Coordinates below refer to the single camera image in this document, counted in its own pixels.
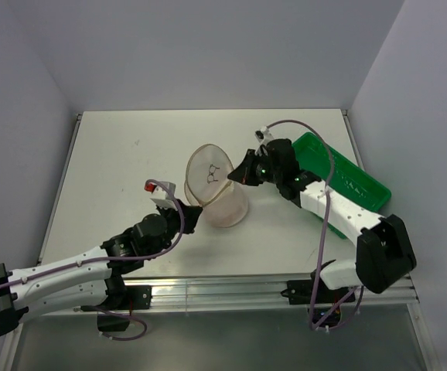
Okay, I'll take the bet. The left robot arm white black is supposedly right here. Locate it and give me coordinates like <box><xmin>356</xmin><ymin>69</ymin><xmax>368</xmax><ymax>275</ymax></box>
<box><xmin>0</xmin><ymin>205</ymin><xmax>203</xmax><ymax>336</ymax></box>

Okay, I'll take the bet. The aluminium mounting rail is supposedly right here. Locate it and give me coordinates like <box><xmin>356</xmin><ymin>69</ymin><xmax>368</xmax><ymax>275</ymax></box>
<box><xmin>33</xmin><ymin>272</ymin><xmax>420</xmax><ymax>315</ymax></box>

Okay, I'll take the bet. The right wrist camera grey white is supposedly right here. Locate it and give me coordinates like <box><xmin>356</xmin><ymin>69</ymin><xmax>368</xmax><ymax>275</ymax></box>
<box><xmin>254</xmin><ymin>126</ymin><xmax>275</xmax><ymax>147</ymax></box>

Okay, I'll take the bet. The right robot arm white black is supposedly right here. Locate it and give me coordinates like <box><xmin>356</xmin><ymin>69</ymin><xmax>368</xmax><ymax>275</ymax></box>
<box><xmin>227</xmin><ymin>139</ymin><xmax>417</xmax><ymax>302</ymax></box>

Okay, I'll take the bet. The green plastic tray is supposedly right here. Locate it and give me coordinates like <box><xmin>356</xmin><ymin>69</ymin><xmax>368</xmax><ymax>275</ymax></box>
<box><xmin>292</xmin><ymin>132</ymin><xmax>391</xmax><ymax>243</ymax></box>

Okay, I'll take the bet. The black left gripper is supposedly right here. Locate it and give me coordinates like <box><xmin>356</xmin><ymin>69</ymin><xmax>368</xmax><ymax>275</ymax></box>
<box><xmin>148</xmin><ymin>198</ymin><xmax>203</xmax><ymax>258</ymax></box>

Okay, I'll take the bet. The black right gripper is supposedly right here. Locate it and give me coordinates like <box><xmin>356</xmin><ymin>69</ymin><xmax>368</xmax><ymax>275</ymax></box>
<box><xmin>230</xmin><ymin>148</ymin><xmax>282</xmax><ymax>186</ymax></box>

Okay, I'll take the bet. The round mesh laundry bag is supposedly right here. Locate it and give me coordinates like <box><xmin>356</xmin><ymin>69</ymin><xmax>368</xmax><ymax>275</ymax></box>
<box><xmin>184</xmin><ymin>144</ymin><xmax>248</xmax><ymax>228</ymax></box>

